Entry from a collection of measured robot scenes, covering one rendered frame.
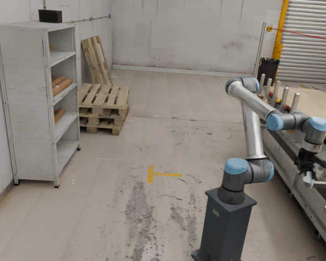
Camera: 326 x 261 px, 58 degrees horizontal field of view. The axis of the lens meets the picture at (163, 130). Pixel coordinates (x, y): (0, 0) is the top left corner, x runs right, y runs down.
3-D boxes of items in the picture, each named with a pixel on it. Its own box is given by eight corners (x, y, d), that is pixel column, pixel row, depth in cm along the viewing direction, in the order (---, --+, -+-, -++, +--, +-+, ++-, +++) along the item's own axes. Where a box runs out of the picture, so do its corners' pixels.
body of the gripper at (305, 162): (293, 165, 165) (298, 145, 160) (308, 166, 165) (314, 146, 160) (299, 172, 158) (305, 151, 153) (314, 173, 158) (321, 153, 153)
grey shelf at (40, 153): (14, 185, 301) (-9, 24, 242) (46, 147, 384) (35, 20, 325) (58, 188, 302) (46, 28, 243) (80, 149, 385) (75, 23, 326)
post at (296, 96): (284, 141, 283) (296, 92, 265) (282, 140, 287) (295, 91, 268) (287, 142, 283) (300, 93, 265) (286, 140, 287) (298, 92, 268)
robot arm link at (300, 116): (285, 110, 164) (301, 117, 153) (302, 109, 167) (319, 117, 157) (281, 126, 168) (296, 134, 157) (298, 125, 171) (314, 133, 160)
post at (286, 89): (275, 132, 307) (285, 87, 289) (273, 131, 310) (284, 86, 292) (278, 132, 307) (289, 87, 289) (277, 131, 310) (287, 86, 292)
